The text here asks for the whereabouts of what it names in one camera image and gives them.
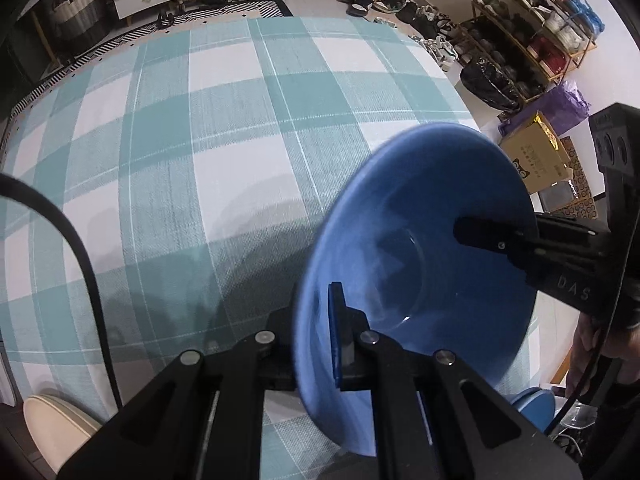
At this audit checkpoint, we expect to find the cream plate stack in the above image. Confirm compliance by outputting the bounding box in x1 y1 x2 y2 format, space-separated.
23 394 102 474

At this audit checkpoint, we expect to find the white trash bin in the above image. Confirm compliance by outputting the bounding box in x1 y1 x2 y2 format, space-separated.
460 56 522 113

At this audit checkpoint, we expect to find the black cable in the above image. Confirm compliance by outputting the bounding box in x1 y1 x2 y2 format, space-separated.
0 172 124 409

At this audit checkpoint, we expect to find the striped laundry basket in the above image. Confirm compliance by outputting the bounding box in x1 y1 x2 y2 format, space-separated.
51 0 106 41

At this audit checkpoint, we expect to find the purple plastic bag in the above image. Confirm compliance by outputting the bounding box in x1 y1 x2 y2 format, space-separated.
498 80 590 138

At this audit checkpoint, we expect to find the wooden shoe rack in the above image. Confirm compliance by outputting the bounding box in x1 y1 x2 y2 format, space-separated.
465 0 604 102

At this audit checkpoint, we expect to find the person hand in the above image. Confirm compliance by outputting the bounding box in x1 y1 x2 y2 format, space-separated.
565 313 638 398

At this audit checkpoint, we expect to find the cardboard box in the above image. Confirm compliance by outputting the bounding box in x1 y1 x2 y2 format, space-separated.
500 112 573 194

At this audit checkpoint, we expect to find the blue stool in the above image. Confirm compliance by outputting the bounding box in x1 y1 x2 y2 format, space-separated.
509 387 555 431

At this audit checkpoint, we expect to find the teal checked tablecloth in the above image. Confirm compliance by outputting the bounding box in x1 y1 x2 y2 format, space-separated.
1 18 473 422

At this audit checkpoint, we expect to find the blue bowl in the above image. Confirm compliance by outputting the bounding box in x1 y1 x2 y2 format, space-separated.
292 122 536 456

